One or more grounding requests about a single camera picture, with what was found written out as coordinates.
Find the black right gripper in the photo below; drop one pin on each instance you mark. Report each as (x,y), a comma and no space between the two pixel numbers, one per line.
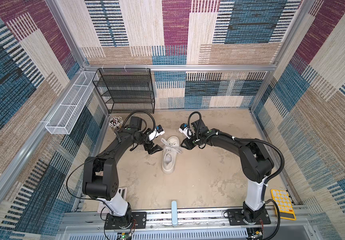
(188,145)

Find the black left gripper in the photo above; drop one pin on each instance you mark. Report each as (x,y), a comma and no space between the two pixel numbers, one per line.
(152,149)

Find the white canvas sneaker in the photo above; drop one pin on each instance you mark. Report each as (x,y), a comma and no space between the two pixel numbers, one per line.
(168,169)

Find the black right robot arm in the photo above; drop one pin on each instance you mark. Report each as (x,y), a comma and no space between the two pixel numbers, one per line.
(255,161)

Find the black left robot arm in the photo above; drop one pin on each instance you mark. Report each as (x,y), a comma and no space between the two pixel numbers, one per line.
(100,176)

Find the clear tube of coloured pencils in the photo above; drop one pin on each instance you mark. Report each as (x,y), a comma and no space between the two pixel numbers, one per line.
(115,123)

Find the pink white flat device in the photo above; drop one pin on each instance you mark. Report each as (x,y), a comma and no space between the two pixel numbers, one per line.
(122,192)

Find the yellow calculator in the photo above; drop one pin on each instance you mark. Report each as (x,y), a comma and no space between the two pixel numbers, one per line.
(282,199)

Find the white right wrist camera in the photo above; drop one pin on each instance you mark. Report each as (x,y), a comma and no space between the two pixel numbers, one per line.
(185,129)

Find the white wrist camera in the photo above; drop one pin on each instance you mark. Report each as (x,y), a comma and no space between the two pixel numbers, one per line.
(185,129)
(158,131)

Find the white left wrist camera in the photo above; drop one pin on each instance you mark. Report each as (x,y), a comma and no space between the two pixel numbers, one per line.
(158,131)

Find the black wire mesh shelf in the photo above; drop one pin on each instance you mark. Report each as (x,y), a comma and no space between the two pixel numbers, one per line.
(125,90)

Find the light blue handle bar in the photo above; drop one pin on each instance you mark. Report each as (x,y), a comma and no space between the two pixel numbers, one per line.
(174,213)

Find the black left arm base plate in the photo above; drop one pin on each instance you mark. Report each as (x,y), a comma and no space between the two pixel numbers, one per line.
(136,220)

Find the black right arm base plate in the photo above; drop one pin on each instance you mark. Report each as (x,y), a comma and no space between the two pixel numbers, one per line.
(241,217)

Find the white wire mesh basket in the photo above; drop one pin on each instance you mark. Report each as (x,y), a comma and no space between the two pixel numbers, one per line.
(67,113)

